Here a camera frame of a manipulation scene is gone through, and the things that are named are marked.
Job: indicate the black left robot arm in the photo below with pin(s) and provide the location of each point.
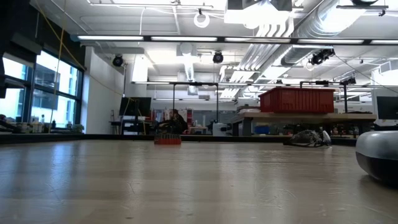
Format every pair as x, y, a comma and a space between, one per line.
1, 46

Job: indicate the black background robot arm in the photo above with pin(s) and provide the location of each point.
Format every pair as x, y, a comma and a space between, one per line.
164, 125

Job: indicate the person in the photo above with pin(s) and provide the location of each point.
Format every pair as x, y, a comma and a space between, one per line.
178, 121

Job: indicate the white device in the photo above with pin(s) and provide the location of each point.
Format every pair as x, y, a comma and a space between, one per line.
219, 129

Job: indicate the red and black bit holder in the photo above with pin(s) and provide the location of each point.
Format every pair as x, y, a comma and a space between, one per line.
167, 140

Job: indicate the black monitor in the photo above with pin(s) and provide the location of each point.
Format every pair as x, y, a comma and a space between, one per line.
387, 107
135, 106

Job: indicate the blue bin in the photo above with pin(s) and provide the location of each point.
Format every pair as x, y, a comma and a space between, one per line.
261, 129

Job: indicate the black beam with light strips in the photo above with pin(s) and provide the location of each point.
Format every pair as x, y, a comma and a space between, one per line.
149, 39

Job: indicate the large red ribbed bin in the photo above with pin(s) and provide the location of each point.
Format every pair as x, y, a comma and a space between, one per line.
297, 100

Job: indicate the wooden workbench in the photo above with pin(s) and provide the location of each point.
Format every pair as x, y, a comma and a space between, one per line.
303, 117

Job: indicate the crumpled dark bag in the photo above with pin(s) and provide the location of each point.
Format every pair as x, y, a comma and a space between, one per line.
306, 138

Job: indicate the black background rig frame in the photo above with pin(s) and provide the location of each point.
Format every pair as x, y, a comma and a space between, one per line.
173, 99

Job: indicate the black ceiling camera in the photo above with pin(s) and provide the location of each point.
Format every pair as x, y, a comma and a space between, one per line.
320, 57
117, 61
217, 58

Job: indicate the black aluminium frame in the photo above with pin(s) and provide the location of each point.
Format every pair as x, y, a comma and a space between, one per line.
93, 137

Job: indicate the silver ventilation duct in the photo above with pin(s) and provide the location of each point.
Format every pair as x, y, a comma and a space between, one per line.
314, 25

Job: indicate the black camera stand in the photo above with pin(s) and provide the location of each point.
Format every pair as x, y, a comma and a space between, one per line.
345, 96

